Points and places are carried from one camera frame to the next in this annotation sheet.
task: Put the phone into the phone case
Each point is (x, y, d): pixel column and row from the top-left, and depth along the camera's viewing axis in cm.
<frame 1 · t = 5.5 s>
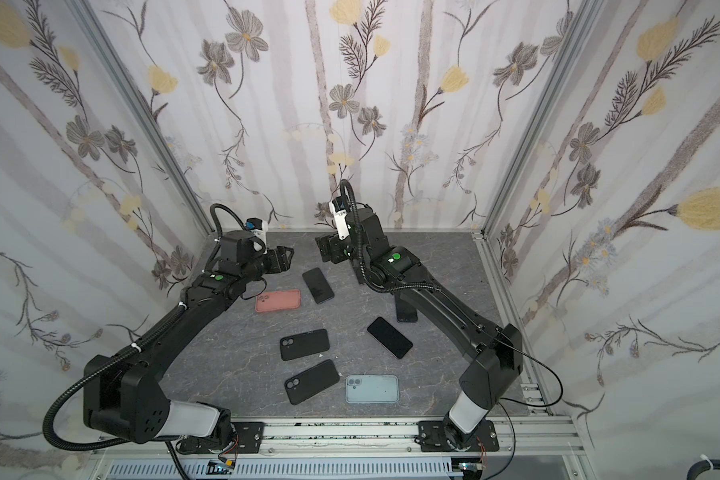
left hand: (279, 242, 82), fingers open
right hand: (327, 223, 71), fingers open
black phone picked up: (318, 285, 105), on the table
black phone centre tilted: (389, 337, 95), on the table
pink phone case: (277, 300, 103), on the table
black phone case upper: (304, 344, 93), on the table
black phone case lower: (305, 384, 84), on the table
light blue phone case: (371, 389, 84), on the table

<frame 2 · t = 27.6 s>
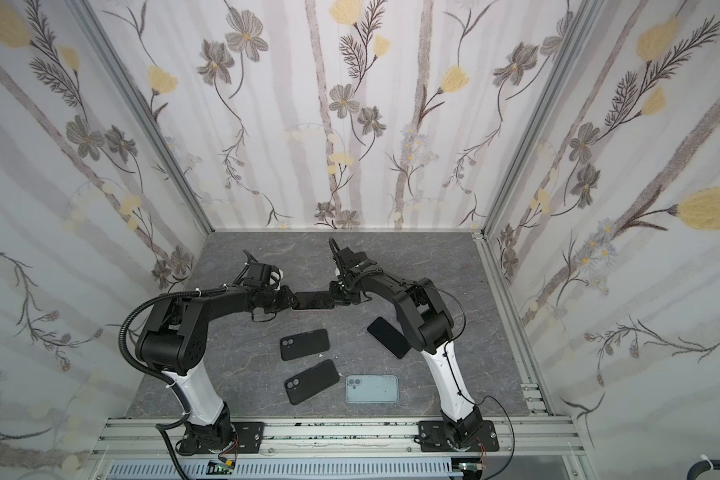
left hand: (292, 292, 99), fingers open
right hand: (326, 298, 98), fingers closed
black phone picked up: (314, 296, 100), point 3 cm above the table
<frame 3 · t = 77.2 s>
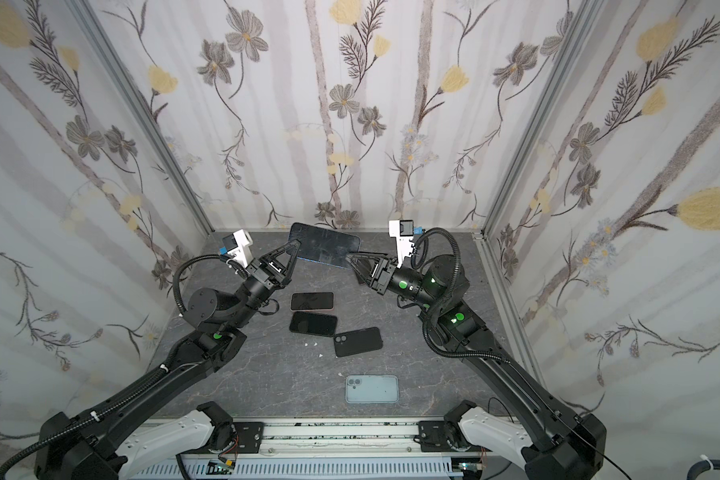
left hand: (292, 241, 56), fingers closed
right hand: (346, 258, 54), fingers open
black phone case lower: (350, 343, 92), on the table
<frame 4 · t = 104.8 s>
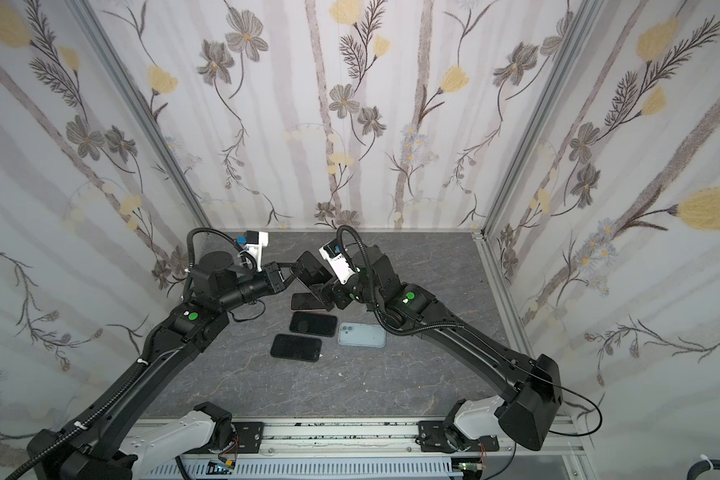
left hand: (298, 260, 67), fingers closed
right hand: (320, 268, 67), fingers open
light blue phone case: (362, 334, 95), on the table
